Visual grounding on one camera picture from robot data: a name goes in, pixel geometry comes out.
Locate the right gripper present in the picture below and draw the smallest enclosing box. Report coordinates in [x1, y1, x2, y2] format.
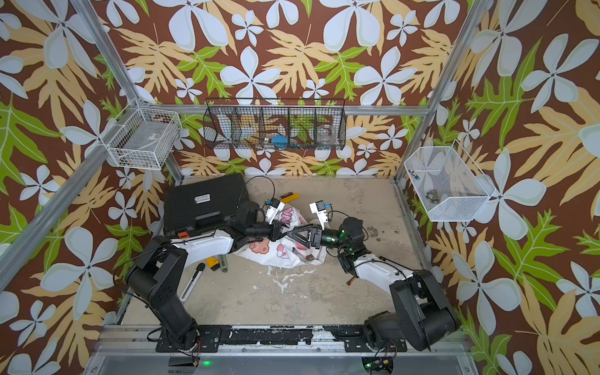
[291, 226, 352, 254]

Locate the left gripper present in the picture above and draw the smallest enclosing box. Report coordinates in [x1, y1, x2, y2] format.
[246, 218, 294, 242]

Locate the white cartoon print pouch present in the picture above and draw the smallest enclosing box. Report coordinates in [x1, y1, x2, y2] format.
[235, 204, 328, 269]

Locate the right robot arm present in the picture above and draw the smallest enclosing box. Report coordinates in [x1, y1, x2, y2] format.
[286, 217, 460, 351]

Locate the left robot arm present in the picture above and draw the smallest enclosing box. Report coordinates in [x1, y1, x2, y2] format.
[124, 198, 284, 356]

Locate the yellow utility knife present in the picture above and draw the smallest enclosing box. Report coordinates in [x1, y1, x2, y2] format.
[280, 192, 300, 204]

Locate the black white pen knife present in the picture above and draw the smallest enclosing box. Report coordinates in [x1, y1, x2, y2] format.
[180, 262, 206, 303]

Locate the yellow black cutter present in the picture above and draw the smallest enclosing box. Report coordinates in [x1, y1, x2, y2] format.
[206, 257, 221, 271]

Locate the black plastic tool case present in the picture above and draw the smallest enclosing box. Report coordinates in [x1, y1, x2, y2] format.
[163, 174, 248, 238]

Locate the blue object in basket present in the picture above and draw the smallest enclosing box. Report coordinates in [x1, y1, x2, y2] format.
[270, 135, 289, 149]

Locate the white mesh basket right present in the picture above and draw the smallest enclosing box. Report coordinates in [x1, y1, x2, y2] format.
[404, 141, 497, 223]

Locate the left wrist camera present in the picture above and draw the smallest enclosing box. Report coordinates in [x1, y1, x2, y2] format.
[265, 198, 285, 224]

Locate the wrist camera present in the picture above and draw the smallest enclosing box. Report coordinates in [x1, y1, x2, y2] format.
[265, 198, 285, 224]
[309, 200, 331, 229]

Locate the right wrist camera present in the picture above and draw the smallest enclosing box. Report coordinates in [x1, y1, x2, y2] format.
[309, 200, 331, 229]

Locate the black wire basket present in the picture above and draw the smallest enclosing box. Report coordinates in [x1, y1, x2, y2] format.
[201, 98, 348, 150]

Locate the white wire basket left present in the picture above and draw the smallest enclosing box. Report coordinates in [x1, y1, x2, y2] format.
[103, 99, 182, 170]

